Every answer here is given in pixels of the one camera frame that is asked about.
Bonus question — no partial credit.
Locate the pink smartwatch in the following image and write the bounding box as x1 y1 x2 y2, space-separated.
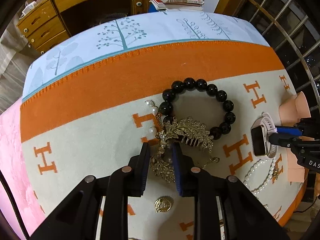
251 112 278 159

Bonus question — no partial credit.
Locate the white pearl necklace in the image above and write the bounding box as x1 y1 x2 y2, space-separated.
243 157 281 196

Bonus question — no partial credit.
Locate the gold rhinestone hair comb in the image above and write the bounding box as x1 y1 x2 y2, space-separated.
150 117 220 183

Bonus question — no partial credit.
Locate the black bead bracelet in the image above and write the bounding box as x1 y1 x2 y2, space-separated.
158 77 237 140

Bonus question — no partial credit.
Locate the pink jewelry tray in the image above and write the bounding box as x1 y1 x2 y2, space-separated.
279 92 311 183

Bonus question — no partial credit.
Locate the gold round brooch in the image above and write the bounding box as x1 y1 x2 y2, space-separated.
154 196 174 213

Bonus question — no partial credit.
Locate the orange H-pattern blanket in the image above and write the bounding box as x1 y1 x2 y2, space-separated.
20 41 306 225

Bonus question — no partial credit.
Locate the pink quilt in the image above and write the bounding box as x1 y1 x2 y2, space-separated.
0 99 46 235

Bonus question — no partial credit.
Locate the metal window grille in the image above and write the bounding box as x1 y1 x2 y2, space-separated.
236 0 319 119

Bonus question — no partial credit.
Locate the light blue leaf bedsheet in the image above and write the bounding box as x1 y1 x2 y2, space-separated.
22 10 268 101

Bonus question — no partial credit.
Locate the stack of magazines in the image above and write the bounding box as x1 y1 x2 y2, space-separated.
149 0 204 11

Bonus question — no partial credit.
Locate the wooden desk with drawers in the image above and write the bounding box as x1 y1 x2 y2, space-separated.
17 0 149 54

